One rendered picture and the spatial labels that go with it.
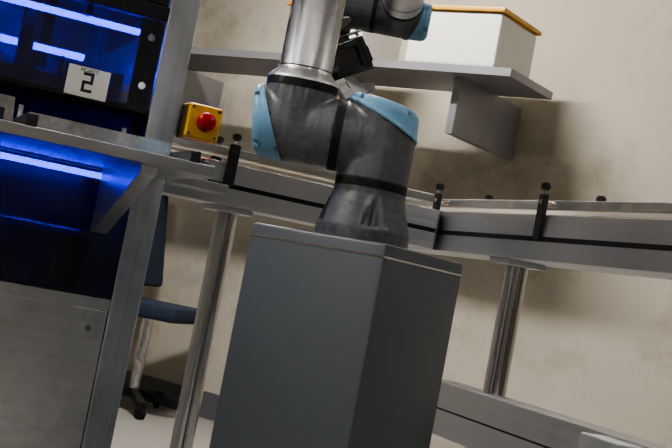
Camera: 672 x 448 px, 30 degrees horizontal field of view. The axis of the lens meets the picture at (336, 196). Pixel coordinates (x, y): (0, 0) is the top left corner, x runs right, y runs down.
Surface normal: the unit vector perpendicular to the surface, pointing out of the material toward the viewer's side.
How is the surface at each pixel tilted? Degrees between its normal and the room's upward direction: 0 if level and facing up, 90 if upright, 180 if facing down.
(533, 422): 90
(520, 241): 90
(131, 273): 90
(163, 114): 90
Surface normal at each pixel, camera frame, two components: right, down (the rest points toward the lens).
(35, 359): 0.37, 0.00
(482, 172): -0.54, -0.16
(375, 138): -0.02, -0.07
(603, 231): -0.91, -0.20
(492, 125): 0.82, 0.11
